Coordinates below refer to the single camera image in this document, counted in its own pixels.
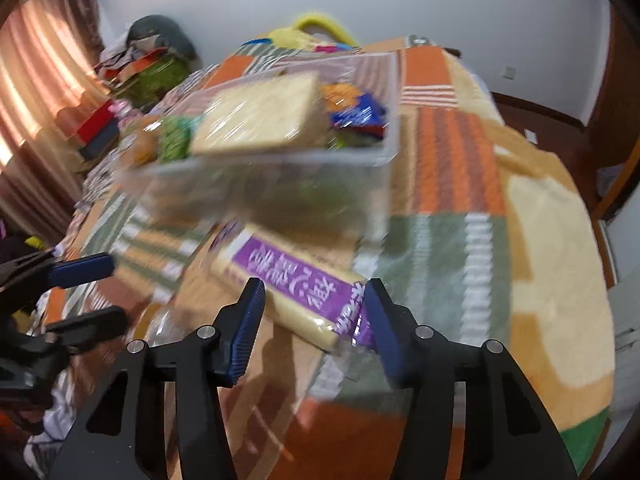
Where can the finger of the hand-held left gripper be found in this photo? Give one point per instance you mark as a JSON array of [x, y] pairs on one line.
[[90, 325], [80, 270]]

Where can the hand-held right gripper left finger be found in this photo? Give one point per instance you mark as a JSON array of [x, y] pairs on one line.
[[245, 332]]

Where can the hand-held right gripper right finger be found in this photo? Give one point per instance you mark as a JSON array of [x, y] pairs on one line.
[[387, 332]]

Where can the purple label cake packet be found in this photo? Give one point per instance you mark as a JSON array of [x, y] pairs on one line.
[[295, 282]]

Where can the brown bun packet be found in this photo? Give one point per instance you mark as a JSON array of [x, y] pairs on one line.
[[145, 140]]

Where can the clear plastic storage container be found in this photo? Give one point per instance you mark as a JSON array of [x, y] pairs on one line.
[[280, 190]]

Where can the green pea snack packet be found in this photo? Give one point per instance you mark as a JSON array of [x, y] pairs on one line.
[[175, 137]]

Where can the sliced bread sandwich packet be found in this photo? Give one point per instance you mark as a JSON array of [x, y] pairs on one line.
[[260, 115]]

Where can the blue chip packet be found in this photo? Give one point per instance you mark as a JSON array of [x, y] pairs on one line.
[[357, 105]]

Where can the long clear cracker packet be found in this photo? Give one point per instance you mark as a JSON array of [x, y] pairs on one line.
[[160, 322]]

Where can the pile of clothes and boxes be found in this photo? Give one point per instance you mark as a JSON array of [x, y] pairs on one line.
[[107, 170]]

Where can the striped patchwork blanket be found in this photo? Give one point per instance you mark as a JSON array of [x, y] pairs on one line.
[[450, 220]]

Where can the dark blue box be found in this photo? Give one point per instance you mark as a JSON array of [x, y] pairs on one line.
[[102, 142]]

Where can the red gift box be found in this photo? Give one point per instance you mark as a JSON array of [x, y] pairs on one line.
[[97, 120]]

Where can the brown window curtain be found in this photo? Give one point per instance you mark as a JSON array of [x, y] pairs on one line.
[[35, 110]]

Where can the red snack packet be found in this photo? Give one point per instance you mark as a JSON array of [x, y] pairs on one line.
[[360, 135]]

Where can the green patterned box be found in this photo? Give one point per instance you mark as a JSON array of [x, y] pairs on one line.
[[160, 75]]

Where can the small white floor object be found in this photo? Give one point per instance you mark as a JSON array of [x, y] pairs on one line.
[[531, 136]]

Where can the white wall outlet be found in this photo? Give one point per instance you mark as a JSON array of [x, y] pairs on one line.
[[509, 72]]

